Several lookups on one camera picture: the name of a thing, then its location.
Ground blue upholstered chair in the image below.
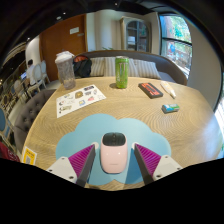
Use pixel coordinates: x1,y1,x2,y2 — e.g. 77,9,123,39
0,84,16,148

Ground blue cloud-shaped mouse pad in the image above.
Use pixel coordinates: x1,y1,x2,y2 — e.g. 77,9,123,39
55,113,172,185

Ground grey tufted armchair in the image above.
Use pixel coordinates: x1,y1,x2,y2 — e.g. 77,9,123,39
13,89,57,153

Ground grey curved sofa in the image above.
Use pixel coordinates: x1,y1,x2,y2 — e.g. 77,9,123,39
73,49,188,86

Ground white tube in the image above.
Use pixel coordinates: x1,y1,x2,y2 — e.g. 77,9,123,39
160,80,177,100

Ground black and red box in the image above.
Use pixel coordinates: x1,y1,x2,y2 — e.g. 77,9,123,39
138,82,164,100

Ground yellow sticker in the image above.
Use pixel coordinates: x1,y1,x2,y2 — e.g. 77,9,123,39
21,146,38,166

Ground small teal packet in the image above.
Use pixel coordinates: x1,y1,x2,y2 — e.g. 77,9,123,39
161,103,181,114

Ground large window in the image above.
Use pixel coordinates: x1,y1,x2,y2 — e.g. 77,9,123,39
159,13,194,79

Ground black backpack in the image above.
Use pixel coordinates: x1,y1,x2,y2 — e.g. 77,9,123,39
72,55,93,79

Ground glass-door cabinet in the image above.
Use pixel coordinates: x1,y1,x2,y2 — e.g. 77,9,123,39
120,16,153,53

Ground white dining chairs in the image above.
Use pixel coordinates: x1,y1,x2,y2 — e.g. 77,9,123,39
13,59,51,98

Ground striped cushion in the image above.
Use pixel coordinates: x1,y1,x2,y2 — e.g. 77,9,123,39
104,57,162,80
89,57,108,78

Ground brown wooden door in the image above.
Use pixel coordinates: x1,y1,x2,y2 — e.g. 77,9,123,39
39,13,88,83

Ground white sticker sheet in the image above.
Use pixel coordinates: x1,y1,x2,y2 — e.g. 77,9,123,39
55,84,107,119

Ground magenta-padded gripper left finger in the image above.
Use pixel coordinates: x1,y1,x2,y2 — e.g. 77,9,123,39
45,143,97,188

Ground pink computer mouse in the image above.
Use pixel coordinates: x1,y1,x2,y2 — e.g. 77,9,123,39
100,131,129,175

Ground green drink can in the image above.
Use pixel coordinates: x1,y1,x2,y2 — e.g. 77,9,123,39
114,55,130,89

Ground clear shaker bottle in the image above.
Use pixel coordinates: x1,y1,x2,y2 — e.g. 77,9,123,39
54,50,77,90

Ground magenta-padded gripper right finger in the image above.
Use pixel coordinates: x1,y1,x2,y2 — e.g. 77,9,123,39
132,142,184,186

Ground person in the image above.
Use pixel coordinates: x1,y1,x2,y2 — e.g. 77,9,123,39
25,59,37,86

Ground ceiling spotlights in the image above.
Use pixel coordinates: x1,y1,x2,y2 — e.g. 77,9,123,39
54,1,121,21

